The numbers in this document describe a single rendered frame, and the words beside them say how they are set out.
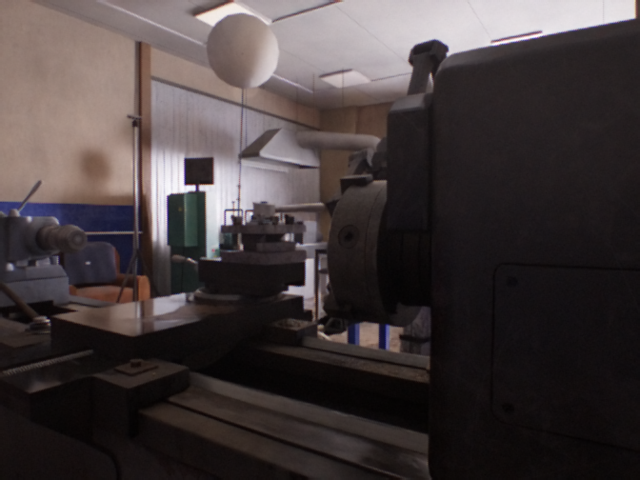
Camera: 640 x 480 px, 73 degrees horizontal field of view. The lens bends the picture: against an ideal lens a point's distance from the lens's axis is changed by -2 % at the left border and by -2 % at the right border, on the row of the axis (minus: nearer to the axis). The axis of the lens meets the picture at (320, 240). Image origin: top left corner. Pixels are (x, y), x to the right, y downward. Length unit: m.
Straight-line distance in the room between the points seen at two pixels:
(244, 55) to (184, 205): 1.80
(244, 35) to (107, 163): 2.24
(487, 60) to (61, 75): 5.41
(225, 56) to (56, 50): 1.89
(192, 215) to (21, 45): 2.42
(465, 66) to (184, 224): 4.98
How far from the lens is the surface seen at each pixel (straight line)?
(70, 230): 1.51
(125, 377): 0.86
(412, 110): 0.53
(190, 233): 5.41
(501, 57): 0.51
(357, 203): 0.70
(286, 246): 1.17
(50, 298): 1.88
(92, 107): 5.83
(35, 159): 5.43
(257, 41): 4.84
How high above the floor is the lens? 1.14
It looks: 2 degrees down
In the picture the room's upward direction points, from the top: straight up
